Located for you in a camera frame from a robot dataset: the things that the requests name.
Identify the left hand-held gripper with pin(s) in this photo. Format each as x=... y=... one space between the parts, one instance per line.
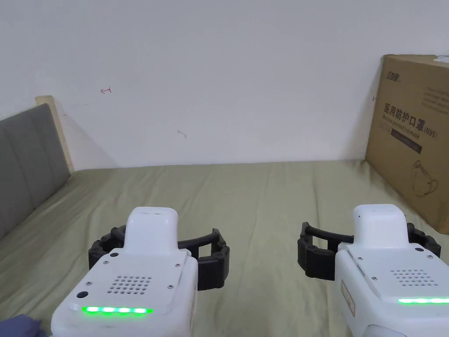
x=140 y=281

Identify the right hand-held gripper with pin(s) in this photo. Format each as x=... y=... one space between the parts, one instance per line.
x=389 y=277

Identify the bed with pale green sheet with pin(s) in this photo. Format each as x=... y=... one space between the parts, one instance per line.
x=266 y=210

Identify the brown cardboard carton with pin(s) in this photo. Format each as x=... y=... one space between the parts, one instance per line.
x=412 y=140

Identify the grey padded headboard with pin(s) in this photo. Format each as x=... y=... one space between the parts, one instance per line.
x=28 y=165

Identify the dark blue garment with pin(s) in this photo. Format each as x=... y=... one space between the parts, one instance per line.
x=17 y=326

